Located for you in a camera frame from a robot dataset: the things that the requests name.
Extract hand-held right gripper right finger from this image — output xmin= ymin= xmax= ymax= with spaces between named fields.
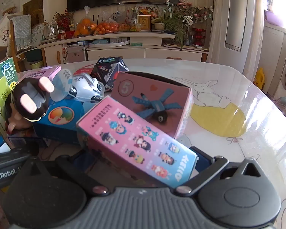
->
xmin=175 ymin=146 xmax=264 ymax=196

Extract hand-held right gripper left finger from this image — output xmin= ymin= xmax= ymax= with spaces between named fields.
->
xmin=21 ymin=151 xmax=112 ymax=196

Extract long pink cartoon figure box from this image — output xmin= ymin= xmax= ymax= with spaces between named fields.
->
xmin=76 ymin=95 xmax=198 ymax=189

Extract green medicine box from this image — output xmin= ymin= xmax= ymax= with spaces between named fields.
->
xmin=0 ymin=57 xmax=18 ymax=144

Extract big-headed doll figure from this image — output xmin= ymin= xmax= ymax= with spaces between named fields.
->
xmin=4 ymin=77 xmax=56 ymax=134

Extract pink toy box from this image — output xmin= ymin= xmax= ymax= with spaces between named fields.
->
xmin=16 ymin=65 xmax=73 ymax=87

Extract blue box with colourful circle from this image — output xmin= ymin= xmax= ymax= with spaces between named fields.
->
xmin=33 ymin=97 xmax=87 ymax=146

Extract white toy car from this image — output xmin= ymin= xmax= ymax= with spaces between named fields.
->
xmin=67 ymin=73 xmax=106 ymax=103

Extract pink box with blue dragonfly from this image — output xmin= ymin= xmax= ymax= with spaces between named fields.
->
xmin=110 ymin=73 xmax=194 ymax=140

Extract dark polyhedron box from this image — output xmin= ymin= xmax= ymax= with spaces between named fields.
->
xmin=91 ymin=57 xmax=129 ymax=93

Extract yellow detergent bottle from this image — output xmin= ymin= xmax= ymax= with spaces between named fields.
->
xmin=254 ymin=68 xmax=265 ymax=91

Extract pale green trash bin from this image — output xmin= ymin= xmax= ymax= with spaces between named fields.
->
xmin=30 ymin=61 xmax=47 ymax=73

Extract pink metal case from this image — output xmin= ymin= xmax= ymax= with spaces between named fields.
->
xmin=66 ymin=46 xmax=88 ymax=64

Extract dark green storage bin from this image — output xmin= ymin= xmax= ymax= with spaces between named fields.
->
xmin=26 ymin=48 xmax=43 ymax=62

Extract round white tray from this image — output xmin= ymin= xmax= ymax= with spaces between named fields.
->
xmin=89 ymin=39 xmax=130 ymax=48

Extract cream television cabinet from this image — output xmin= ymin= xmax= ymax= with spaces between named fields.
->
xmin=37 ymin=31 xmax=209 ymax=65

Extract red vase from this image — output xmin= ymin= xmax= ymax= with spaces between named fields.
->
xmin=192 ymin=27 xmax=204 ymax=47

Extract red flat box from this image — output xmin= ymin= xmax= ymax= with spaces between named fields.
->
xmin=57 ymin=31 xmax=75 ymax=40

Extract bag of large oranges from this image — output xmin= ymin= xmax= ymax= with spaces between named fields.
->
xmin=73 ymin=6 xmax=97 ymax=38

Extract glass kettle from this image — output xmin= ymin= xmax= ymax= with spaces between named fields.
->
xmin=43 ymin=21 xmax=60 ymax=40

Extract bag of small tangerines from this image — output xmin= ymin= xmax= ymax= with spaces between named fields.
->
xmin=93 ymin=11 xmax=120 ymax=36

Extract wooden chair with cloth cover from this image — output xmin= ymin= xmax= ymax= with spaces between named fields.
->
xmin=3 ymin=14 xmax=47 ymax=73

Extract green potted plant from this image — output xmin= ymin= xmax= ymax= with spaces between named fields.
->
xmin=153 ymin=12 xmax=189 ymax=50

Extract red berry branches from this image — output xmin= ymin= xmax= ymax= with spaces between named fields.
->
xmin=54 ymin=10 xmax=74 ymax=31

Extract pink artificial flowers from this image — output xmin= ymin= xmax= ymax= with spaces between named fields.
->
xmin=165 ymin=0 xmax=214 ymax=27

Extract white standing air conditioner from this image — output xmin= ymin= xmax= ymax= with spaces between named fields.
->
xmin=217 ymin=0 xmax=265 ymax=81

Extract wooden photo frame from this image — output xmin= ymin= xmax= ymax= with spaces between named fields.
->
xmin=137 ymin=15 xmax=152 ymax=32

